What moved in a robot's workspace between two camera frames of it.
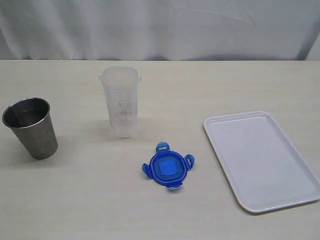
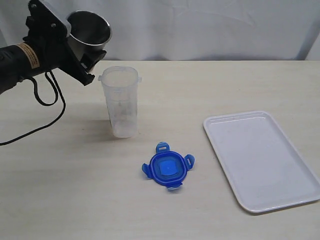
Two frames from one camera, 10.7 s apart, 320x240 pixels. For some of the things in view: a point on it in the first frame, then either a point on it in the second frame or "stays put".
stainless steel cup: x=31 y=118 to x=90 y=32
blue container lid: x=168 y=167 stays put
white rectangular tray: x=265 y=168 stays put
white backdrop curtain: x=160 y=30 stays put
